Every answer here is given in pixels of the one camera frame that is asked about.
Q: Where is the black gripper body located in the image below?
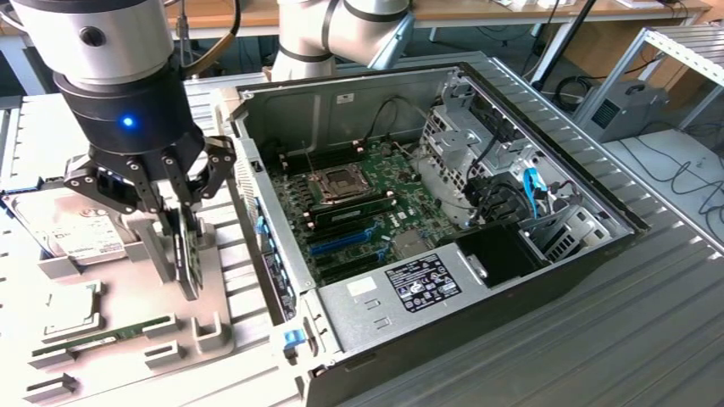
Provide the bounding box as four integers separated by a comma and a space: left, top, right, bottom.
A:
53, 59, 205, 161

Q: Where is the graphics card with metal bracket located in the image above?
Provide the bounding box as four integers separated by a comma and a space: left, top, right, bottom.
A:
151, 177, 208, 303

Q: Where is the silver hard disk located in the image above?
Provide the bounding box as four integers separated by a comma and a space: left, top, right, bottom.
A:
0, 186, 129, 266

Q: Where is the CPU socket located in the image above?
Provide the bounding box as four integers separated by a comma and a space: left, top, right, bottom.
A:
308, 167, 369, 204

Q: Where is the black RAM slot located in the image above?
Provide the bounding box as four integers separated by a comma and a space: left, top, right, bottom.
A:
308, 191, 395, 213

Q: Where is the green RAM stick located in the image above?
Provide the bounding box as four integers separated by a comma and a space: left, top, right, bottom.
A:
31, 314, 171, 357
309, 205, 397, 228

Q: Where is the blue expansion slot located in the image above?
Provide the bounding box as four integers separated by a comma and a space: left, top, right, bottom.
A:
307, 231, 369, 255

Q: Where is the grey parts rack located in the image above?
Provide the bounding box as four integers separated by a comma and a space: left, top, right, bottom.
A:
21, 198, 236, 404

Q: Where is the silver CPU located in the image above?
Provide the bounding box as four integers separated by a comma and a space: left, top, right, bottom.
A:
43, 287, 97, 336

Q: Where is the green motherboard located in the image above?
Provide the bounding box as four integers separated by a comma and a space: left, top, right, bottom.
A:
268, 142, 471, 285

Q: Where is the black expansion slot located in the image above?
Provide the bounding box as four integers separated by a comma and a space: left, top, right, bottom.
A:
315, 253, 381, 277

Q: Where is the silver chipset heatsink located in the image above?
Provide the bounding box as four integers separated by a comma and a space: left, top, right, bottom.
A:
392, 231, 431, 259

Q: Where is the metal disk bay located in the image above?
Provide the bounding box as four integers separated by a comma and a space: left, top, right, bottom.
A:
421, 103, 544, 230

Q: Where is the grey power supply unit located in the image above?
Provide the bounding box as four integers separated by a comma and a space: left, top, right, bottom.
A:
316, 243, 493, 353

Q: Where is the open black PC case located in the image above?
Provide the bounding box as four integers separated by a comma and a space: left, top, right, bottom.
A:
209, 61, 652, 407

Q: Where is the black stand pole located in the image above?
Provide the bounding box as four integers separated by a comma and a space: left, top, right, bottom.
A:
528, 0, 599, 84

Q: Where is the grey control box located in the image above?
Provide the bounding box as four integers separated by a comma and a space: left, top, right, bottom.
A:
587, 80, 672, 143

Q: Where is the wooden desk white frame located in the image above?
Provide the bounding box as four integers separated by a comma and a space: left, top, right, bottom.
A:
412, 0, 713, 84
0, 0, 417, 97

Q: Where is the black power wire bundle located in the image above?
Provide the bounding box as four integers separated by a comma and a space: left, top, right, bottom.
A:
467, 176, 533, 226

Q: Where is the blue wire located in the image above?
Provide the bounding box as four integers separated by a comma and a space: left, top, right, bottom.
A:
523, 167, 548, 220

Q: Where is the grey wire bundle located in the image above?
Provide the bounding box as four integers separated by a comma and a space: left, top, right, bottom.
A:
523, 205, 572, 238

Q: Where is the black coiled cable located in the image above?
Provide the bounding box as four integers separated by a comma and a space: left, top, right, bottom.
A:
556, 75, 593, 105

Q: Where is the black floor cable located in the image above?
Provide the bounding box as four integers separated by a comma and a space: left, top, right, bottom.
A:
619, 135, 724, 217

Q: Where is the aluminium slat frame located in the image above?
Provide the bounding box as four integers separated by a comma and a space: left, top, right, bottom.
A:
571, 24, 724, 132

